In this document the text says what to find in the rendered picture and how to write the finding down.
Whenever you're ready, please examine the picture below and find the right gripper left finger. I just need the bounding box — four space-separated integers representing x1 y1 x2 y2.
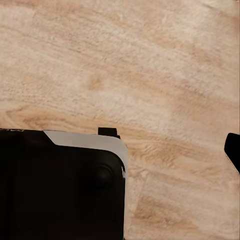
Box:
0 133 26 193

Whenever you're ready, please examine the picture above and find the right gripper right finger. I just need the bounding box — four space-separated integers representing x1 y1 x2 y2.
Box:
224 133 240 173

